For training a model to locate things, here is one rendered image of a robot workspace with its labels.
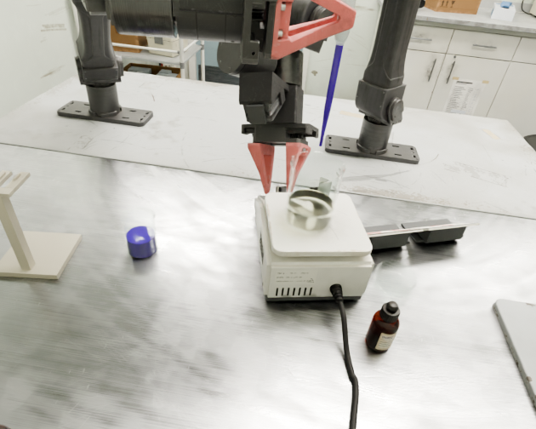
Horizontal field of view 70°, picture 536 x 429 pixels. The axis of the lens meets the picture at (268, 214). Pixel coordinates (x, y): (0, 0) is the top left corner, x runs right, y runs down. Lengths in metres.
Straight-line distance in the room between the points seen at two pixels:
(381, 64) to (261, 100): 0.34
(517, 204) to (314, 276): 0.49
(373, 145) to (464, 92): 2.24
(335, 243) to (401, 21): 0.43
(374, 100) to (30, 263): 0.62
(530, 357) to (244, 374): 0.33
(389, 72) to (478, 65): 2.27
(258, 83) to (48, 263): 0.35
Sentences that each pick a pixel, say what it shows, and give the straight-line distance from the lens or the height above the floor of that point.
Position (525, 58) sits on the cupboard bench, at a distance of 3.11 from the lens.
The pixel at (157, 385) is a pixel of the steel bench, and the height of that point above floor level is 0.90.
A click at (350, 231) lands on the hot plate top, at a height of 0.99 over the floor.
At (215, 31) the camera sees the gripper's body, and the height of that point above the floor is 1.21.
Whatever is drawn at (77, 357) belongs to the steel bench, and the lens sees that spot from 0.48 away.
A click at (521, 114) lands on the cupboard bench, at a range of 3.25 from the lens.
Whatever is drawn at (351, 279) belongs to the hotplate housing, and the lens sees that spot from 0.49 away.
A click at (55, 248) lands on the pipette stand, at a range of 0.59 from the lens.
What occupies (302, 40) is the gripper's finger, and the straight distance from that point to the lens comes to 0.37.
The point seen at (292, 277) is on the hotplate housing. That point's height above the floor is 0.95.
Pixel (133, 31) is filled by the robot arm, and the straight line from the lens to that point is 0.37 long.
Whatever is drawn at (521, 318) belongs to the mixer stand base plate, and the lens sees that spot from 0.60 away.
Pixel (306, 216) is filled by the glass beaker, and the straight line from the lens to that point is 0.45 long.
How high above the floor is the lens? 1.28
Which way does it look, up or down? 37 degrees down
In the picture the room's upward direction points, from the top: 6 degrees clockwise
